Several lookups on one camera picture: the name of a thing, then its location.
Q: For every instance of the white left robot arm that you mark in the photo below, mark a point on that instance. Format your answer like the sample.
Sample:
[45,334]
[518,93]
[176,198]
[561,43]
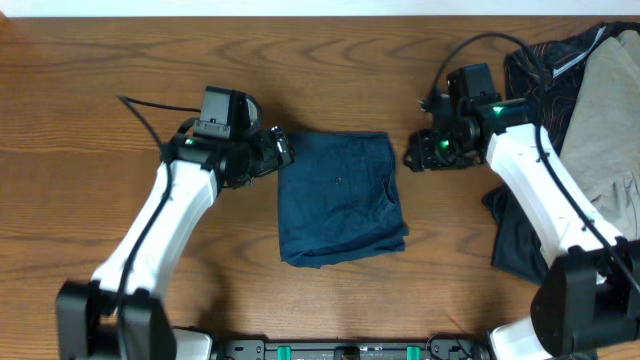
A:
[119,313]

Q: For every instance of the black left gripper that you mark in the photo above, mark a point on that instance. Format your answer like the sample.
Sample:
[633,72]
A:
[265,140]

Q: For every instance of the beige khaki garment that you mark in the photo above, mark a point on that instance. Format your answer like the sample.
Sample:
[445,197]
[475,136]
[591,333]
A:
[601,146]

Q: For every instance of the black patterned garment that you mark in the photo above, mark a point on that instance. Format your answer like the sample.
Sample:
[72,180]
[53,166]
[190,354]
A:
[549,76]

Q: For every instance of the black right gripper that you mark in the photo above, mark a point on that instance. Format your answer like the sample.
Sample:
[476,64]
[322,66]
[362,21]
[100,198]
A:
[422,156]

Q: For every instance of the dark blue denim shorts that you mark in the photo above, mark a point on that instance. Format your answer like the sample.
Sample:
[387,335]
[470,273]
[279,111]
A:
[339,200]

